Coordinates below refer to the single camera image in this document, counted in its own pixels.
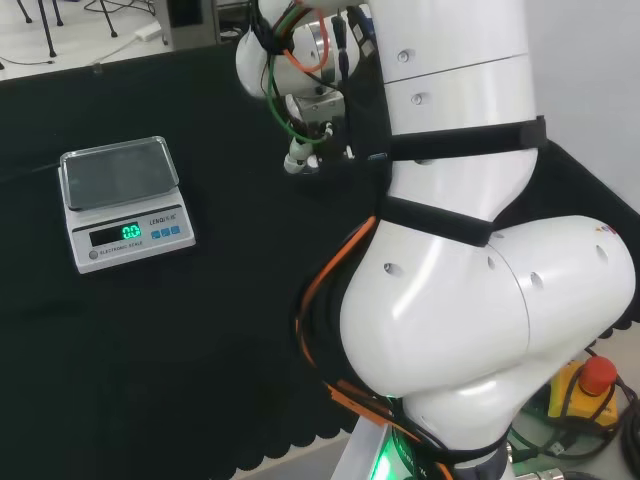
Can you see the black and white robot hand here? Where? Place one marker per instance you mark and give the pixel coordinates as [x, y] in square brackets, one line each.
[330, 145]

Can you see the grey metal cabinet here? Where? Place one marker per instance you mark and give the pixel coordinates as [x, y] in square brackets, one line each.
[185, 30]

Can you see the white power adapter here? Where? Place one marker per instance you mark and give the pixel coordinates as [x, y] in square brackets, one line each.
[147, 31]

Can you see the white electronic balance steel pan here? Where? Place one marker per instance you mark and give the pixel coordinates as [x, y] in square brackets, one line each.
[125, 215]

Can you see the black bench cloth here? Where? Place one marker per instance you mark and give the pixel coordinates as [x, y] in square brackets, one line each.
[200, 325]

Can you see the clear cloth clip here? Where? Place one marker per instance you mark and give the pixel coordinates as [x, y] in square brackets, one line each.
[97, 68]

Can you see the black tripod legs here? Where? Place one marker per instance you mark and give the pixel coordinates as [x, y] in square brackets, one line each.
[46, 30]
[109, 20]

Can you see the yellow stop button box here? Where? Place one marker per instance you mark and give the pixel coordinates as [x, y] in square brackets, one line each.
[585, 400]

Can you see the aluminium base plate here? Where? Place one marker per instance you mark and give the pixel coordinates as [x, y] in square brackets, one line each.
[362, 450]

